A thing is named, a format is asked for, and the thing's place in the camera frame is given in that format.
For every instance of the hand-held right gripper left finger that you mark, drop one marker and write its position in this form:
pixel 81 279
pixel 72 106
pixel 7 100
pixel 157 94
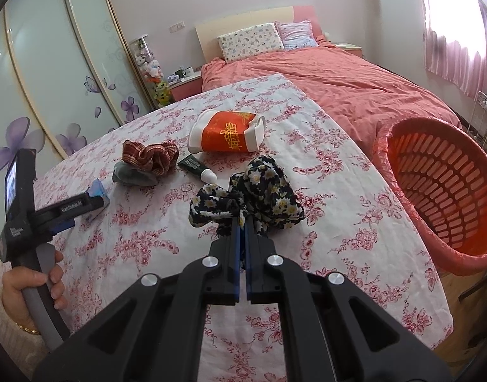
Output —
pixel 235 278

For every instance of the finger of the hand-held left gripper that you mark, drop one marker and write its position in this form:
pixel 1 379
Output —
pixel 68 207

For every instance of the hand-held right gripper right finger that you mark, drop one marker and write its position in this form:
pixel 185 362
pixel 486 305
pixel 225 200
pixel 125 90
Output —
pixel 249 278

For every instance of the blue plastic packet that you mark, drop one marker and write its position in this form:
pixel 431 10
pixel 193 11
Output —
pixel 97 188

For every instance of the black floral scrunchie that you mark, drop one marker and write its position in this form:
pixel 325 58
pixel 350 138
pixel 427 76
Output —
pixel 263 191

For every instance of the brown plaid scrunchie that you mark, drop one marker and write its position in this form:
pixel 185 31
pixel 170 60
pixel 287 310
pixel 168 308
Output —
pixel 152 157

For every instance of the dark green cosmetic tube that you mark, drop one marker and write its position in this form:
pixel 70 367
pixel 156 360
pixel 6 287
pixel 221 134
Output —
pixel 191 164

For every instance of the orange paper cup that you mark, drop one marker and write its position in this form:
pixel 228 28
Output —
pixel 227 131

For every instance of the orange plastic laundry basket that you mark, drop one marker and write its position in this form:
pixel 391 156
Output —
pixel 438 191

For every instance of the person's left forearm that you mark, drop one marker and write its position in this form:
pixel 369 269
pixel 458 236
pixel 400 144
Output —
pixel 8 342

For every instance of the person's left hand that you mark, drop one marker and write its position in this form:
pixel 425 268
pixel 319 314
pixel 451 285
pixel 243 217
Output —
pixel 16 290

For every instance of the table with floral cloth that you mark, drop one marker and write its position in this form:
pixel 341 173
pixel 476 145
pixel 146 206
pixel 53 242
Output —
pixel 346 215

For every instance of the wardrobe with purple flower doors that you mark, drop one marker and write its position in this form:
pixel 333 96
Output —
pixel 60 79

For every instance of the yellow green plush toy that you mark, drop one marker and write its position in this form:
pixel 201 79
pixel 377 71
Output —
pixel 160 93

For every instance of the clear tube of plush toys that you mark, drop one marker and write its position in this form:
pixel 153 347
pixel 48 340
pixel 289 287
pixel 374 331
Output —
pixel 148 63

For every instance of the pink bedside table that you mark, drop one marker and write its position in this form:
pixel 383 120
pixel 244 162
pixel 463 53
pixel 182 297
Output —
pixel 350 51
pixel 185 87

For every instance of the white mug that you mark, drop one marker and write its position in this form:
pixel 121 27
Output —
pixel 189 71

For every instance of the bed with salmon duvet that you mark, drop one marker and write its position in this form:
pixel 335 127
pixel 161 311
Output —
pixel 346 79

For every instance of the white floral pillow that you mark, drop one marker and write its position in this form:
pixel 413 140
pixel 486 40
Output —
pixel 251 41

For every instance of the pink striped pillow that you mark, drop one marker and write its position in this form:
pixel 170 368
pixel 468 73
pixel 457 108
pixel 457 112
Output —
pixel 297 34

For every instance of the beige and pink headboard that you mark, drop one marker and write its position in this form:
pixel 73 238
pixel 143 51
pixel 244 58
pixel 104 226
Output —
pixel 243 22

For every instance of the pink curtain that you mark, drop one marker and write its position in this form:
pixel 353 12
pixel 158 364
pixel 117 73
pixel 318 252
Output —
pixel 462 28

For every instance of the white wall switch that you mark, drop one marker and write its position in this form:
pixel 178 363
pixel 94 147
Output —
pixel 177 27

